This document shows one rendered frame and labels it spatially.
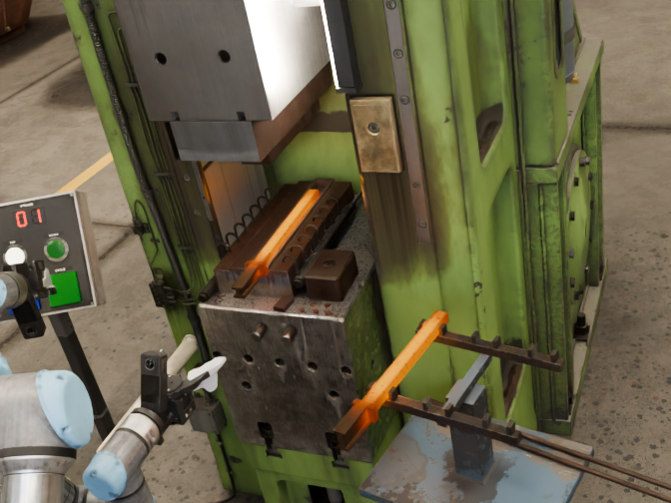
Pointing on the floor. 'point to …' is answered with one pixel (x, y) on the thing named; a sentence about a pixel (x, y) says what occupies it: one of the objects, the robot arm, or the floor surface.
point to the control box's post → (62, 324)
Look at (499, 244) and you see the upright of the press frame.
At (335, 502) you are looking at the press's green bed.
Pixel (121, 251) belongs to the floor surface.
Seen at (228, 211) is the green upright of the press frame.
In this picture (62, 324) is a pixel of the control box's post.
